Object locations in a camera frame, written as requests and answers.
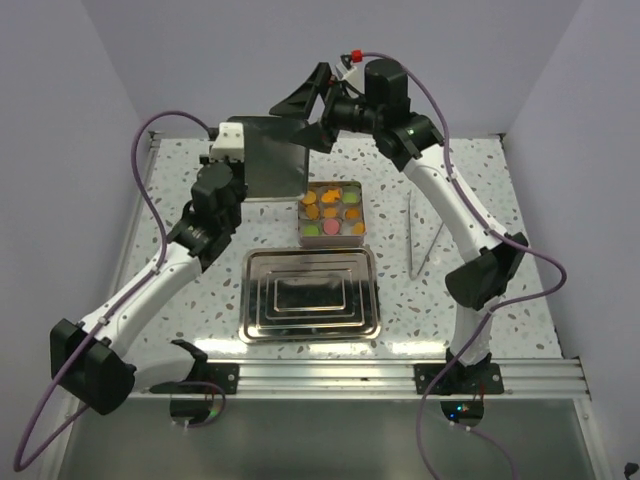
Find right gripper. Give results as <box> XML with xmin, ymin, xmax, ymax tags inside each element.
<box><xmin>270</xmin><ymin>63</ymin><xmax>383</xmax><ymax>155</ymax></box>

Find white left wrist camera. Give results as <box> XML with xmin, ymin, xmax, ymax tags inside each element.
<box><xmin>209</xmin><ymin>122</ymin><xmax>245</xmax><ymax>160</ymax></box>

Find left black mounting bracket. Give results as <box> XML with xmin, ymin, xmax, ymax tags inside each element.
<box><xmin>199</xmin><ymin>362</ymin><xmax>240</xmax><ymax>395</ymax></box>

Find metal tongs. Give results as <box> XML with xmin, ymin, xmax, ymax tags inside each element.
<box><xmin>406</xmin><ymin>187</ymin><xmax>444</xmax><ymax>281</ymax></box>

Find right black mounting bracket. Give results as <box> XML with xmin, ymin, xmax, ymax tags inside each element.
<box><xmin>413</xmin><ymin>362</ymin><xmax>505</xmax><ymax>396</ymax></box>

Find black mounting bracket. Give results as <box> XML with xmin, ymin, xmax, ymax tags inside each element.
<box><xmin>413</xmin><ymin>362</ymin><xmax>505</xmax><ymax>396</ymax></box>
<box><xmin>199</xmin><ymin>362</ymin><xmax>240</xmax><ymax>395</ymax></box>

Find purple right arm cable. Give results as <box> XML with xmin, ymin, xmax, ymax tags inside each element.
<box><xmin>349</xmin><ymin>49</ymin><xmax>569</xmax><ymax>480</ymax></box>

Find steel serving tray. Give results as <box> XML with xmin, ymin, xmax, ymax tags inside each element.
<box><xmin>239</xmin><ymin>247</ymin><xmax>381</xmax><ymax>344</ymax></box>

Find aluminium front rail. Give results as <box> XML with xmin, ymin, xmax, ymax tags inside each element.
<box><xmin>127</xmin><ymin>355</ymin><xmax>590</xmax><ymax>400</ymax></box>

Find green round cookie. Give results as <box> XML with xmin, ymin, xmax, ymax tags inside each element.
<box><xmin>342</xmin><ymin>191</ymin><xmax>360</xmax><ymax>204</ymax></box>
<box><xmin>302</xmin><ymin>225</ymin><xmax>321</xmax><ymax>237</ymax></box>

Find orange round biscuit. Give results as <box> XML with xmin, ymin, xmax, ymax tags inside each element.
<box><xmin>352</xmin><ymin>222</ymin><xmax>366</xmax><ymax>235</ymax></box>
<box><xmin>345</xmin><ymin>208</ymin><xmax>361</xmax><ymax>220</ymax></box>
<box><xmin>301</xmin><ymin>190</ymin><xmax>317</xmax><ymax>205</ymax></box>

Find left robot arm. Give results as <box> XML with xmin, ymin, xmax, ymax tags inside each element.
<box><xmin>50</xmin><ymin>153</ymin><xmax>247</xmax><ymax>415</ymax></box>

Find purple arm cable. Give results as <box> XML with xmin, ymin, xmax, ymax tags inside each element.
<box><xmin>349</xmin><ymin>49</ymin><xmax>569</xmax><ymax>480</ymax></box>
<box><xmin>12</xmin><ymin>110</ymin><xmax>221</xmax><ymax>474</ymax></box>

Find orange flower cookie bottom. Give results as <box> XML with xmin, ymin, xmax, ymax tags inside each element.
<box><xmin>305</xmin><ymin>204</ymin><xmax>320</xmax><ymax>221</ymax></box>

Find orange round biscuit bottom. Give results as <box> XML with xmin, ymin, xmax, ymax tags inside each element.
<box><xmin>345</xmin><ymin>208</ymin><xmax>361</xmax><ymax>220</ymax></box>

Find orange fish cookie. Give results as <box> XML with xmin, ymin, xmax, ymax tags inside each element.
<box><xmin>320</xmin><ymin>189</ymin><xmax>342</xmax><ymax>204</ymax></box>

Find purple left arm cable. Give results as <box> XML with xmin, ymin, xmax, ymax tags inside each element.
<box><xmin>12</xmin><ymin>110</ymin><xmax>221</xmax><ymax>474</ymax></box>

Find cookie tin with paper cups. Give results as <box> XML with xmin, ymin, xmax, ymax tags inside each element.
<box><xmin>297</xmin><ymin>181</ymin><xmax>367</xmax><ymax>248</ymax></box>

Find silver tin lid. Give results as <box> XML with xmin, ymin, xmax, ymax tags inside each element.
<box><xmin>228</xmin><ymin>115</ymin><xmax>309</xmax><ymax>202</ymax></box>

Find pink round cookie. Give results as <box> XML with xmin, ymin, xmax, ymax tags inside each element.
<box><xmin>323</xmin><ymin>218</ymin><xmax>341</xmax><ymax>236</ymax></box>

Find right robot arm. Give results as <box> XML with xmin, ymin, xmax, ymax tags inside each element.
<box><xmin>269</xmin><ymin>52</ymin><xmax>528</xmax><ymax>393</ymax></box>

